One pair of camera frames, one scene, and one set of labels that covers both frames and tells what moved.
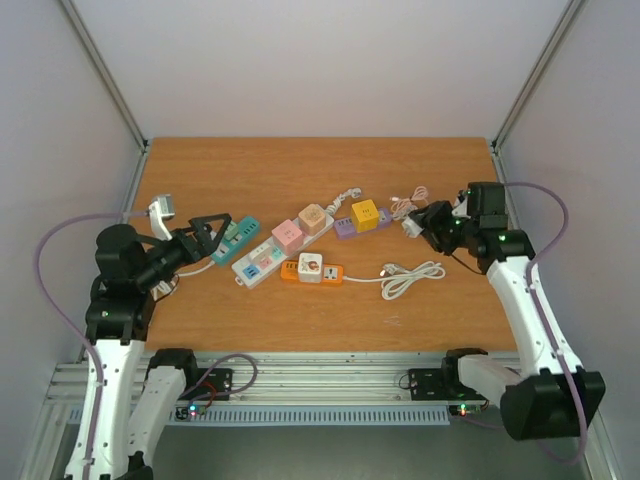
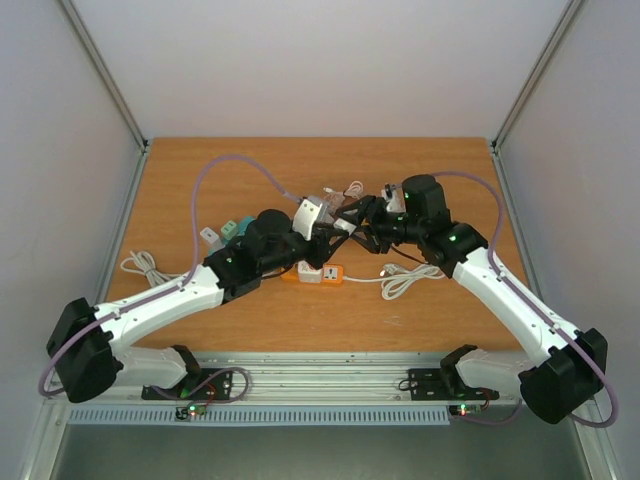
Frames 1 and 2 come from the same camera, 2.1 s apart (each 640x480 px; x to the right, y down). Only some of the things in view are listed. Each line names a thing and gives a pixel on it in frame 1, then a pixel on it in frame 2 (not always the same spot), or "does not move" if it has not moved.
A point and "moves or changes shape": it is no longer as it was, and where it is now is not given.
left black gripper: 206,244 -> 322,243
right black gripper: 435,223 -> 373,226
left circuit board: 190,412 does not move
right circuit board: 465,410 does not move
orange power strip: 331,273 does not move
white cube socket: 310,267 does not move
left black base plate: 212,384 does not move
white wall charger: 411,227 moves or changes shape
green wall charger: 231,230 does not move
